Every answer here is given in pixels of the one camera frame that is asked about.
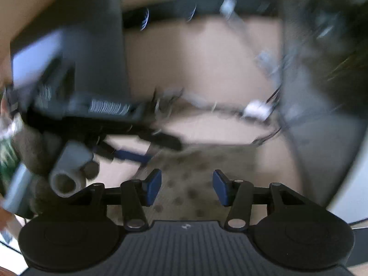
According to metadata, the brown polka dot dress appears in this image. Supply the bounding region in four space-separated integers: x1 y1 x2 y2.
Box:
108 144 257 223

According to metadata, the black computer monitor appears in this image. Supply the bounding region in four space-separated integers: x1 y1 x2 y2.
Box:
10 0 131 104

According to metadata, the white computer case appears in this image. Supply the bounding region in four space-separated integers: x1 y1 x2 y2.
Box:
274 0 368 226

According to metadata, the white power plug cable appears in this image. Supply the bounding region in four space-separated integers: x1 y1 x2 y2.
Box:
220 0 281 78

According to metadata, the crumpled white tissue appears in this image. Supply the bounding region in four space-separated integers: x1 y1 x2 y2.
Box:
244 101 272 120

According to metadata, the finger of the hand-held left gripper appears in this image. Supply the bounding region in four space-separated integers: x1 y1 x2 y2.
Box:
126 126 183 151
95 145 153 166

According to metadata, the green lidded glass jar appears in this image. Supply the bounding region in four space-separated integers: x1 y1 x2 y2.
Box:
0 121 18 190

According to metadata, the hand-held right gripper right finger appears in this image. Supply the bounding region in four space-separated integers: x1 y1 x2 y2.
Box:
212 170 301 232

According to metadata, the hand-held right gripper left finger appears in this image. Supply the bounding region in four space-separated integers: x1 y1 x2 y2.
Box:
72 169 162 232

